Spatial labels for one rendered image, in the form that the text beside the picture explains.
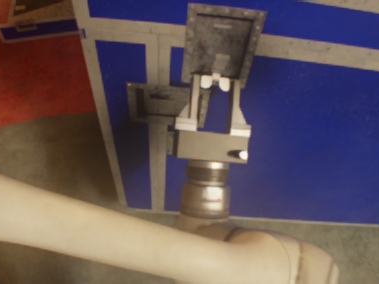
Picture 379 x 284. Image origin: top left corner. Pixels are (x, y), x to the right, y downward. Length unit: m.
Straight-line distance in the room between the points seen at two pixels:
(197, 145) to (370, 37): 0.35
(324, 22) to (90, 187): 1.19
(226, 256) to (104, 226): 0.14
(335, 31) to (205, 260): 0.42
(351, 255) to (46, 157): 1.48
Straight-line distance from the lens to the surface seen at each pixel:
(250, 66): 0.60
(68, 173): 1.53
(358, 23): 0.59
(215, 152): 0.55
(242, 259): 0.39
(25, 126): 1.77
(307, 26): 0.57
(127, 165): 0.91
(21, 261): 1.43
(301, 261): 0.46
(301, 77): 0.64
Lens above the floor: 1.28
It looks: 54 degrees down
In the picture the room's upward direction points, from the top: 8 degrees clockwise
